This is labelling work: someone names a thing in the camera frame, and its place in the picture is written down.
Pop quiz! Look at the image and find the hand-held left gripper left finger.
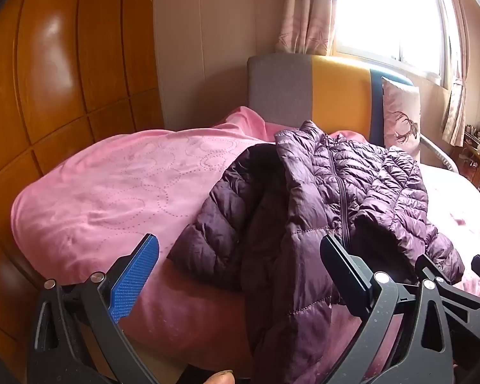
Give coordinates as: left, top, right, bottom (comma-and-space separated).
28, 233, 159, 384

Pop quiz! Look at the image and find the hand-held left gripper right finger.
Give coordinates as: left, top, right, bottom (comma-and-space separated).
320, 234, 453, 384

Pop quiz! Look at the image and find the purple down jacket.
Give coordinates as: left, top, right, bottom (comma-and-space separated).
167, 120, 465, 384

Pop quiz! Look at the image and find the person's left hand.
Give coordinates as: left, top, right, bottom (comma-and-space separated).
205, 371, 236, 384

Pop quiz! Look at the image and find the pink white bed sheet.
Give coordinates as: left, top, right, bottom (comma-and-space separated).
418, 162, 480, 300

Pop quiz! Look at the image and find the pink blanket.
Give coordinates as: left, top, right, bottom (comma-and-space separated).
10, 106, 385, 371

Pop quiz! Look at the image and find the pink deer print pillow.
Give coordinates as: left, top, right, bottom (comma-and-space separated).
381, 77, 421, 158

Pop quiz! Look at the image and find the grey yellow blue headboard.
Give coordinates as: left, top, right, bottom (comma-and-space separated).
247, 53, 414, 148

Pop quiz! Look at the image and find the wooden wardrobe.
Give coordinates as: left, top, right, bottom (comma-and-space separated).
0, 0, 164, 369

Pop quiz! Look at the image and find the bright window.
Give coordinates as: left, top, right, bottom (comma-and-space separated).
332, 0, 452, 84

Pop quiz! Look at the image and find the white bed rail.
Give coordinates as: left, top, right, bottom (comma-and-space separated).
419, 134, 460, 174

